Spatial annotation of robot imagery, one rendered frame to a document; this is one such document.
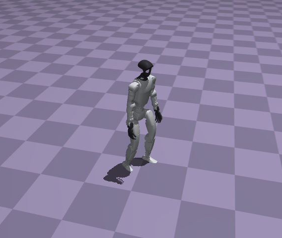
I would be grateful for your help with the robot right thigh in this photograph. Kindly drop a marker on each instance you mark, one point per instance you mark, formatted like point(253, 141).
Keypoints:
point(136, 131)

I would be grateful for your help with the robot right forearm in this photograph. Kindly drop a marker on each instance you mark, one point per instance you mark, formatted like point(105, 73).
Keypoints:
point(129, 114)

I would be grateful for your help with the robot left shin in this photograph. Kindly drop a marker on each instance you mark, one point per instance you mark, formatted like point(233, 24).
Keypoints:
point(148, 148)

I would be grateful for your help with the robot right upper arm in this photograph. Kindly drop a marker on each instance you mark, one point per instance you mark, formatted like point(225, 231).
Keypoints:
point(133, 88)

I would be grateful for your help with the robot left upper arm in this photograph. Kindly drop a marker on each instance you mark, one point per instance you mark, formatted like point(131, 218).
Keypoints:
point(153, 92)

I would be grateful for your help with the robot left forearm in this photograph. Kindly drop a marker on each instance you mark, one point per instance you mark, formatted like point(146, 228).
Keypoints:
point(154, 102)

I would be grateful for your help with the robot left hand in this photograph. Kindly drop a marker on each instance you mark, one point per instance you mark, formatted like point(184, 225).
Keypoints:
point(158, 115)

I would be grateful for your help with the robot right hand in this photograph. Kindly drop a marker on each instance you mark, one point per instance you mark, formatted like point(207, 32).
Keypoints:
point(130, 131)

